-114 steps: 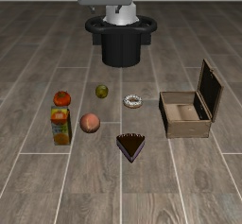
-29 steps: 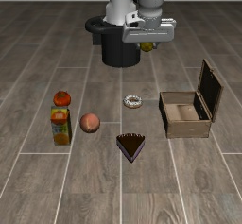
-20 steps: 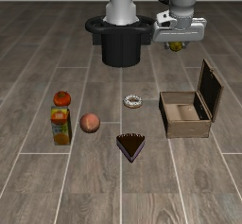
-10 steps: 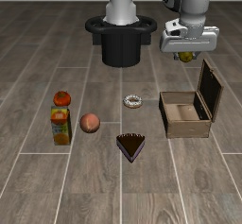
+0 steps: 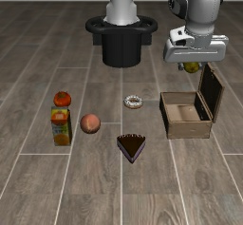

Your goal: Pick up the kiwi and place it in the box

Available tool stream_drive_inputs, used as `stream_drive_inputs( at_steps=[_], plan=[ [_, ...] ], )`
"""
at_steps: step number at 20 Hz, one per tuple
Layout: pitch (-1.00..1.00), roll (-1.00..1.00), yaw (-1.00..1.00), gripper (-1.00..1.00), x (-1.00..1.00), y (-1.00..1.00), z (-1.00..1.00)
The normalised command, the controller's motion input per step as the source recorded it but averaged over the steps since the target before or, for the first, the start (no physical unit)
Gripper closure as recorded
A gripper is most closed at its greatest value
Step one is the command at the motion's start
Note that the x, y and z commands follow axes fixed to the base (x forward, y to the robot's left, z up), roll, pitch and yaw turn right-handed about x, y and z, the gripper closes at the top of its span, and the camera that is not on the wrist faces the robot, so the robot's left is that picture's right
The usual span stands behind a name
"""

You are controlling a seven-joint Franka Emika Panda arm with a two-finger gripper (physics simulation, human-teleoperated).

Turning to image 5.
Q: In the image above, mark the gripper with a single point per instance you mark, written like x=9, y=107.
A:
x=196, y=50

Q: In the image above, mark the green-yellow kiwi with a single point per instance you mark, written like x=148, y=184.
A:
x=191, y=67

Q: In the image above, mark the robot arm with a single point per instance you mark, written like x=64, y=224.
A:
x=121, y=7

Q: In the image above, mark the wooden box lid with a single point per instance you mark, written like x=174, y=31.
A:
x=211, y=91

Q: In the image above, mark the wooden box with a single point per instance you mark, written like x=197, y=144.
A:
x=186, y=121

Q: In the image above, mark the white sprinkled donut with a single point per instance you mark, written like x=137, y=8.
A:
x=133, y=102

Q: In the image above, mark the chocolate cake wedge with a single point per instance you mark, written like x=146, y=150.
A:
x=131, y=146

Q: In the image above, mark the pink peach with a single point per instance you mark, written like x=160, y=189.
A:
x=90, y=123

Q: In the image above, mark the red tomato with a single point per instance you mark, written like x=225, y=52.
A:
x=62, y=99

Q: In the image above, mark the orange juice carton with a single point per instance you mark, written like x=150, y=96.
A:
x=61, y=127

